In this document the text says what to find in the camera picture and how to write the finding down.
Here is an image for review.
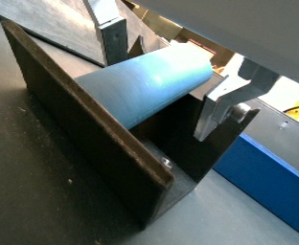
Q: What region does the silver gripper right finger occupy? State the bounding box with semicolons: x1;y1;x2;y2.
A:
195;58;281;142

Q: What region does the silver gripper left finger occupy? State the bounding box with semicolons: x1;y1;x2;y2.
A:
83;0;128;66

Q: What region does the light blue oval cylinder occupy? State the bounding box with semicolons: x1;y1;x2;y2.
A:
75;43;212;129

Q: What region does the dark curved cradle fixture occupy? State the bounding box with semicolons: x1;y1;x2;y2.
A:
1;20;258;227

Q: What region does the blue block with shaped holes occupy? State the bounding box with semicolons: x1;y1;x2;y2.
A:
214;134;299;233

